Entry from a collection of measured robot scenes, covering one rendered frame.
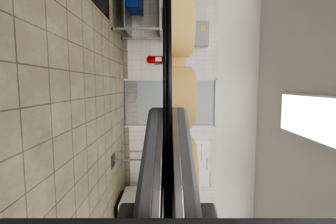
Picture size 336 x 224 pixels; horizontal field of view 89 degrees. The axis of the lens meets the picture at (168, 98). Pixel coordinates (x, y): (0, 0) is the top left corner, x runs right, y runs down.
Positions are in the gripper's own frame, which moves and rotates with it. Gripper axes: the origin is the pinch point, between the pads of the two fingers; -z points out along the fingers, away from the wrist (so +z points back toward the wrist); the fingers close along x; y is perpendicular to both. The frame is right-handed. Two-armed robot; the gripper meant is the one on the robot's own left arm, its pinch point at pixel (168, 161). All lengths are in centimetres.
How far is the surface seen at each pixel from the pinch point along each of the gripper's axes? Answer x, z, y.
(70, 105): -99, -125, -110
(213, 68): 101, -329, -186
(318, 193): 201, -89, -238
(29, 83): -99, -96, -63
